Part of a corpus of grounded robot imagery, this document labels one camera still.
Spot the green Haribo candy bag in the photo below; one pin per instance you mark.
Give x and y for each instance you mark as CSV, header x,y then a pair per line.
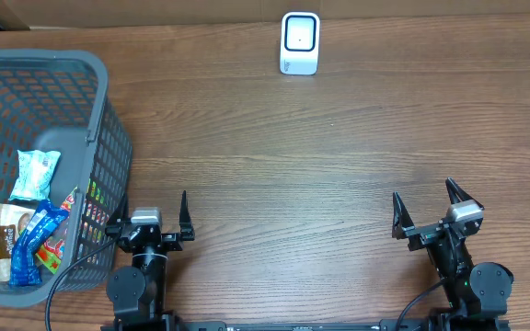
x,y
50,254

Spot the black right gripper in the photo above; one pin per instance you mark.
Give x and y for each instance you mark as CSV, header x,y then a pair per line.
x,y
401,227

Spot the blue snack packet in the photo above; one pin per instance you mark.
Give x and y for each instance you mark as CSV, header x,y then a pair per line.
x,y
45,220

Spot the teal white snack packet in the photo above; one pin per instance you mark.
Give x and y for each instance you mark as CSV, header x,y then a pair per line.
x,y
35,171

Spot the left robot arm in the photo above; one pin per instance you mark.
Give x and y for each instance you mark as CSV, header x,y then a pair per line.
x,y
137,291

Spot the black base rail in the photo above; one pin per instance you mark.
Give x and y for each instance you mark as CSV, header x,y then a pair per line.
x,y
382,325

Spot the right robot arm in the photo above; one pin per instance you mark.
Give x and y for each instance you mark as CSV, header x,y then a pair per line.
x,y
477,294

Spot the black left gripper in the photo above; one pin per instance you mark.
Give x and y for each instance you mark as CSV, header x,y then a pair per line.
x,y
177,243

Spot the grey plastic basket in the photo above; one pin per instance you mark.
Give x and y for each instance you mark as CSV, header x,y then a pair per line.
x,y
58,101

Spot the beige cookie pouch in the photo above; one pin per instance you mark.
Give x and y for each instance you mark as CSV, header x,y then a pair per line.
x,y
13,220

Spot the white barcode scanner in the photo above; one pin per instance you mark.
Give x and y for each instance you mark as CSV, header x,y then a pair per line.
x,y
299,44

